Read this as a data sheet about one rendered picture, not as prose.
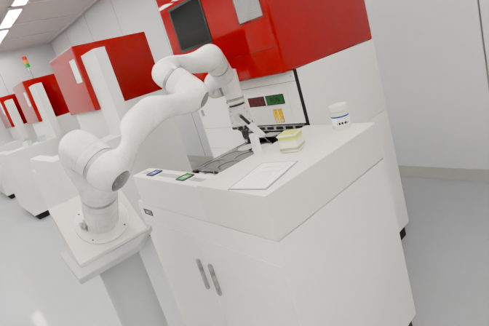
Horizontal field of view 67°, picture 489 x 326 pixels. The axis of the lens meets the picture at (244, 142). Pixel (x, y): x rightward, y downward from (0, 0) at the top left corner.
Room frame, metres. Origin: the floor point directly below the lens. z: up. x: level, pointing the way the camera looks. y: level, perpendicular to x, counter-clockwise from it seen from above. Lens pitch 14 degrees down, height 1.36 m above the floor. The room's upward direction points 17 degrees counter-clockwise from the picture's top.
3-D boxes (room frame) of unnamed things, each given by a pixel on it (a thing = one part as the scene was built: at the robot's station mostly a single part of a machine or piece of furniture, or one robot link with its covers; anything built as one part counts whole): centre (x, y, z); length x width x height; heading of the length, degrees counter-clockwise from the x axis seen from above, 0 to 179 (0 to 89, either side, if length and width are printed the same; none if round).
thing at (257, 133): (1.39, -0.05, 1.03); 0.06 x 0.04 x 0.13; 128
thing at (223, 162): (1.65, 0.01, 0.90); 0.34 x 0.34 x 0.01; 38
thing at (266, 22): (2.13, -0.29, 1.52); 0.81 x 0.75 x 0.60; 38
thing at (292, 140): (1.31, -0.17, 1.00); 0.07 x 0.07 x 0.07; 56
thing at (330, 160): (1.28, -0.15, 0.89); 0.62 x 0.35 x 0.14; 128
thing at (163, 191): (1.47, 0.34, 0.89); 0.55 x 0.09 x 0.14; 38
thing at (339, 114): (1.40, -0.39, 1.01); 0.07 x 0.07 x 0.10
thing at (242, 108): (1.72, -0.02, 1.09); 0.10 x 0.07 x 0.11; 79
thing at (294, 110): (1.94, -0.05, 1.02); 0.81 x 0.03 x 0.40; 38
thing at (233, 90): (1.72, -0.01, 1.23); 0.09 x 0.08 x 0.13; 82
